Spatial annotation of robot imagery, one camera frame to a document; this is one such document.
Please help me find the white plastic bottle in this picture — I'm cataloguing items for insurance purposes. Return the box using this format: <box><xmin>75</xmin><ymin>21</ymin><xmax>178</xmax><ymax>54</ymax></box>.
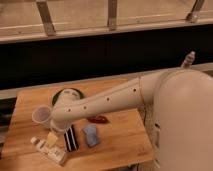
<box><xmin>30</xmin><ymin>137</ymin><xmax>67</xmax><ymax>165</ymax></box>

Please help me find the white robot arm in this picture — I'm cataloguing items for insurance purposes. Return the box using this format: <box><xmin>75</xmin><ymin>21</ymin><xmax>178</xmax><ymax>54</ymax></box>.
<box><xmin>50</xmin><ymin>69</ymin><xmax>213</xmax><ymax>171</ymax></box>

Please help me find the green ceramic bowl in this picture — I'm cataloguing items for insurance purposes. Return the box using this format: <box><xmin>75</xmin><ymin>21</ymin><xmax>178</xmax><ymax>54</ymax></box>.
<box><xmin>52</xmin><ymin>88</ymin><xmax>84</xmax><ymax>106</ymax></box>

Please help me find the black white striped block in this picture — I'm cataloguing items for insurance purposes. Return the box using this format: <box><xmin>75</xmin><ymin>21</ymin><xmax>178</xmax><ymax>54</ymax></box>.
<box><xmin>64</xmin><ymin>125</ymin><xmax>79</xmax><ymax>152</ymax></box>

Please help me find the blue folded cloth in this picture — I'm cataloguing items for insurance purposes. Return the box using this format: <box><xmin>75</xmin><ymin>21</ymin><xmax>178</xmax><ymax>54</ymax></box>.
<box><xmin>82</xmin><ymin>124</ymin><xmax>100</xmax><ymax>148</ymax></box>

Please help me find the dark red chili pepper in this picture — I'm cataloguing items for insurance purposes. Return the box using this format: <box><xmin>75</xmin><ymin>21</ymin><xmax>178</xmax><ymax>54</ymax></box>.
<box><xmin>87</xmin><ymin>115</ymin><xmax>109</xmax><ymax>124</ymax></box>

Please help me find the small white figurine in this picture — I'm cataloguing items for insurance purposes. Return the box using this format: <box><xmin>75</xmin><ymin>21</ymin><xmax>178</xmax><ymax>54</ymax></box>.
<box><xmin>181</xmin><ymin>51</ymin><xmax>195</xmax><ymax>69</ymax></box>

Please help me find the left metal window bracket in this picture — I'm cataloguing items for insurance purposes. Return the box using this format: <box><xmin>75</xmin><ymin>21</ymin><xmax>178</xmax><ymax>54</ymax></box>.
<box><xmin>36</xmin><ymin>0</ymin><xmax>56</xmax><ymax>36</ymax></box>

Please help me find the metal window bracket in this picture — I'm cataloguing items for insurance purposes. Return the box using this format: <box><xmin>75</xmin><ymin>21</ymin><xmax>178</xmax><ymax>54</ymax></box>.
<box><xmin>186</xmin><ymin>0</ymin><xmax>205</xmax><ymax>23</ymax></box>
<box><xmin>107</xmin><ymin>0</ymin><xmax>117</xmax><ymax>31</ymax></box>
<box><xmin>36</xmin><ymin>0</ymin><xmax>56</xmax><ymax>36</ymax></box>

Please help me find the middle metal window bracket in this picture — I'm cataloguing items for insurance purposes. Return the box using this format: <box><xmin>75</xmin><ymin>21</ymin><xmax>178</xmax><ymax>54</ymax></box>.
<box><xmin>107</xmin><ymin>0</ymin><xmax>117</xmax><ymax>31</ymax></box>

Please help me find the right metal window bracket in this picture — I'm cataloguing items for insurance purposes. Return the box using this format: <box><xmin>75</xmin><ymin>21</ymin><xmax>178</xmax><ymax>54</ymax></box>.
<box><xmin>186</xmin><ymin>0</ymin><xmax>205</xmax><ymax>23</ymax></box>

